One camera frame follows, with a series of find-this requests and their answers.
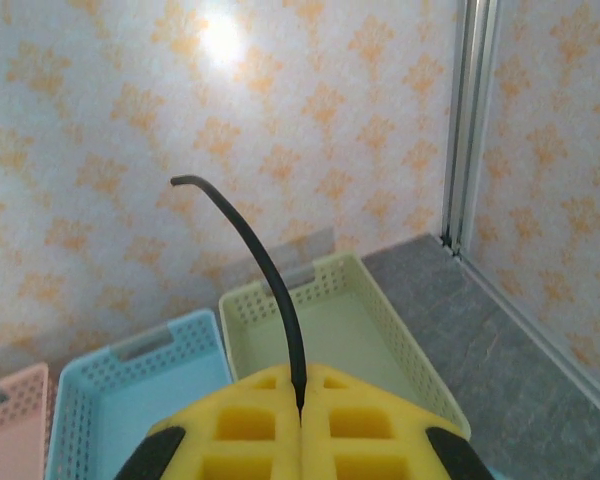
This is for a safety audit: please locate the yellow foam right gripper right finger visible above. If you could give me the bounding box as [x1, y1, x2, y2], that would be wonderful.
[300, 363, 496, 480]

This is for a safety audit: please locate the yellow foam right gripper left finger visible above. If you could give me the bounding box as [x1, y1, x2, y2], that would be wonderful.
[113, 363, 302, 480]

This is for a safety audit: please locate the thin black cable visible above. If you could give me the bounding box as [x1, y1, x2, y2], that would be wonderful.
[171, 173, 307, 409]

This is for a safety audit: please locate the blue perforated plastic basket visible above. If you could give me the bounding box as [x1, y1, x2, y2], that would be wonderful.
[49, 308, 237, 480]

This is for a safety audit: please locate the green perforated plastic basket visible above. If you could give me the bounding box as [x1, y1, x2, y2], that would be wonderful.
[218, 252, 473, 444]

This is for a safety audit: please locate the pink perforated plastic basket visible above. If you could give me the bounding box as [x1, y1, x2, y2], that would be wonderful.
[0, 362, 50, 480]

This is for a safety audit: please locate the aluminium side rail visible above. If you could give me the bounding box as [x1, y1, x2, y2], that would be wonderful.
[449, 247, 600, 421]

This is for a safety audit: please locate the aluminium frame post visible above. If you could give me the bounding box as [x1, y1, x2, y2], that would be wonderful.
[442, 0, 505, 259]

